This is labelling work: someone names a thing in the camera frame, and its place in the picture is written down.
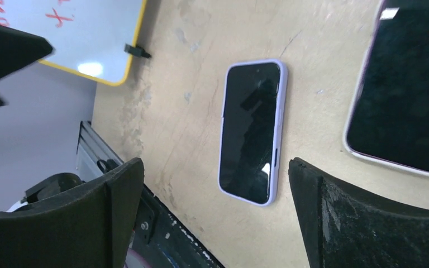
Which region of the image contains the beige phone case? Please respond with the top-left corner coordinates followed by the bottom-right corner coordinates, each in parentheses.
top-left (342, 0), bottom-right (429, 179)

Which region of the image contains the yellow-framed whiteboard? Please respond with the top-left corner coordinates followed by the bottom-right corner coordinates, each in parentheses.
top-left (0, 0), bottom-right (147, 87)

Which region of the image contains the lavender phone case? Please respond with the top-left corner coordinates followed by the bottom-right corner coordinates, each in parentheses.
top-left (217, 59), bottom-right (288, 207)

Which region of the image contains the aluminium frame rail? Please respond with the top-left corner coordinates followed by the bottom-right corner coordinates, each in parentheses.
top-left (77, 121), bottom-right (124, 181)

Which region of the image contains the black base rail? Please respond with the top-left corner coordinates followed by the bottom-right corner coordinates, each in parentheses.
top-left (124, 186), bottom-right (223, 267)

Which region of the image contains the black whiteboard clip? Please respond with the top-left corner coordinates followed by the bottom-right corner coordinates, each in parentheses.
top-left (124, 44), bottom-right (152, 59)

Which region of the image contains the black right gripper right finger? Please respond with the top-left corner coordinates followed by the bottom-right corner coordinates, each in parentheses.
top-left (288, 158), bottom-right (429, 267)

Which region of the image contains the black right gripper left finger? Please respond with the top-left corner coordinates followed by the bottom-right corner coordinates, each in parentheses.
top-left (0, 158), bottom-right (144, 267)

